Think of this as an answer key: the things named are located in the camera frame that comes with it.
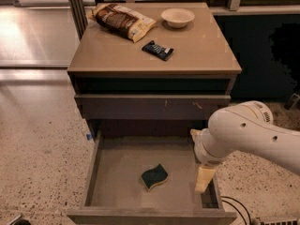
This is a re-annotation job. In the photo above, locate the blue tape piece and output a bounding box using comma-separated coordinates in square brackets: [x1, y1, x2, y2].
[86, 134, 93, 141]

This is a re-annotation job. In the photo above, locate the green yellow sponge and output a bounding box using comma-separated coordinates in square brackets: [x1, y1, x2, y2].
[141, 164, 169, 191]

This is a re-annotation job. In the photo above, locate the brown drawer cabinet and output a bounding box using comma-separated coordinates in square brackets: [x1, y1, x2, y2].
[67, 3, 241, 137]

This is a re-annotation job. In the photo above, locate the dark blue snack packet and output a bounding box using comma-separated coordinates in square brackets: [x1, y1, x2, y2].
[142, 40, 173, 61]

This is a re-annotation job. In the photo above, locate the brown chip bag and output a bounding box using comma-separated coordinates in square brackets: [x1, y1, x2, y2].
[86, 4, 156, 42]

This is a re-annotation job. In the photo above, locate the white bowl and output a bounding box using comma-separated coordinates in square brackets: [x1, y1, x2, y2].
[161, 8, 195, 28]

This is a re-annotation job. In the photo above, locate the closed top drawer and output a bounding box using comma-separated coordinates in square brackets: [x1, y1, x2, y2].
[75, 94, 231, 120]

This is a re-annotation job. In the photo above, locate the black floor cable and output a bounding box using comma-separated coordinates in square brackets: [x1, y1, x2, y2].
[220, 195, 253, 225]

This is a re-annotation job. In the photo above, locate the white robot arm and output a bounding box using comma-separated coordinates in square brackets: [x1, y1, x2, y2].
[190, 100, 300, 193]

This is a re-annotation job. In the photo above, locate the open middle drawer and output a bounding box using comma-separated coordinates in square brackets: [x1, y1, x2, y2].
[67, 137, 236, 225]

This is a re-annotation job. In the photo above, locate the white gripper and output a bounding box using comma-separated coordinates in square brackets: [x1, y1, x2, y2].
[190, 128, 232, 193]

